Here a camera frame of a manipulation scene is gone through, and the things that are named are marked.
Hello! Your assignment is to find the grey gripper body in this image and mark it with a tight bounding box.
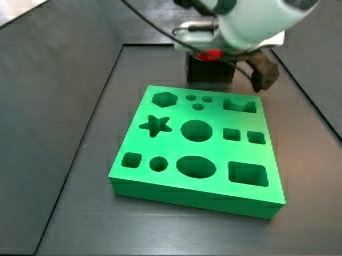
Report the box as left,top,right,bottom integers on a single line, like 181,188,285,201
173,19,237,56

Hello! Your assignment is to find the red hexagon block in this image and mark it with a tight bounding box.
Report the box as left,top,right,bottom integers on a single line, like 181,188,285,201
197,49,222,61

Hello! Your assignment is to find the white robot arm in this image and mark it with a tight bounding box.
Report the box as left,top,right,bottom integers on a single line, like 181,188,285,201
174,0,321,56

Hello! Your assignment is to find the green shape sorting board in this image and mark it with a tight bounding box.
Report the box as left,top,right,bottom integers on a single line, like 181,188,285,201
109,85,286,219

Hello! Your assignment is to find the black cradle stand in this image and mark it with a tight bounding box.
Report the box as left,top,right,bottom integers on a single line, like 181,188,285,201
186,55,235,83

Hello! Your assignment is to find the black cable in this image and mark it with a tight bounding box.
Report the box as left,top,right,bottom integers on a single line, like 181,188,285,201
119,0,255,84

